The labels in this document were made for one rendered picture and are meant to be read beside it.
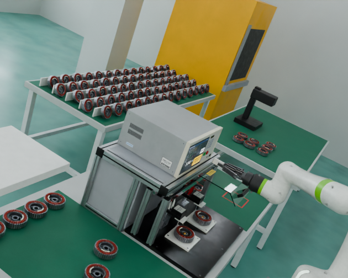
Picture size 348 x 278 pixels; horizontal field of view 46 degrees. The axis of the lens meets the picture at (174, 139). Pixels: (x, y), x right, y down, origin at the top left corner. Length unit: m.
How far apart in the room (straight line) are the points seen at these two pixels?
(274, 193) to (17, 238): 1.25
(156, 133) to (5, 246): 0.86
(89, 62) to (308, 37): 3.53
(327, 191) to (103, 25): 4.66
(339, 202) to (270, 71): 5.70
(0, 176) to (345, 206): 1.34
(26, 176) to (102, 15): 4.61
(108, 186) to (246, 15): 3.86
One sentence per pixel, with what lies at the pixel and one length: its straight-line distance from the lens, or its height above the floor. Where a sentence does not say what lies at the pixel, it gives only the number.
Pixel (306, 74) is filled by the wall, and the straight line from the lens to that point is 7.30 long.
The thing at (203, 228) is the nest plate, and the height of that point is 0.78.
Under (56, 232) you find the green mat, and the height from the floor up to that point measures 0.75.
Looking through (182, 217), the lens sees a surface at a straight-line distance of 2.24.
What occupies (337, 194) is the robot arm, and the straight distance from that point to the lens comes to 1.86.
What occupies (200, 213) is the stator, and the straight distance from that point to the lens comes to 2.51.
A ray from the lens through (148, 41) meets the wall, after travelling 8.37.
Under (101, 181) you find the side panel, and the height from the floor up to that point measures 0.94.
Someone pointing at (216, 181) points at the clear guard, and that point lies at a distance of 2.35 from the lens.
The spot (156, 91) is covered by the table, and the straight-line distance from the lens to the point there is 4.37.
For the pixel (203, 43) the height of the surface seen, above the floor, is 1.20.
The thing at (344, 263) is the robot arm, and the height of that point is 1.15.
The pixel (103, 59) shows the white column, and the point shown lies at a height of 0.50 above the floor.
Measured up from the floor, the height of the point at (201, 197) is 0.92.
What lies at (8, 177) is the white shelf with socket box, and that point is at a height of 1.20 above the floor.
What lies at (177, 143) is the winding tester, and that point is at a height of 1.28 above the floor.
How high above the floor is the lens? 2.07
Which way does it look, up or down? 22 degrees down
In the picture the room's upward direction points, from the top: 21 degrees clockwise
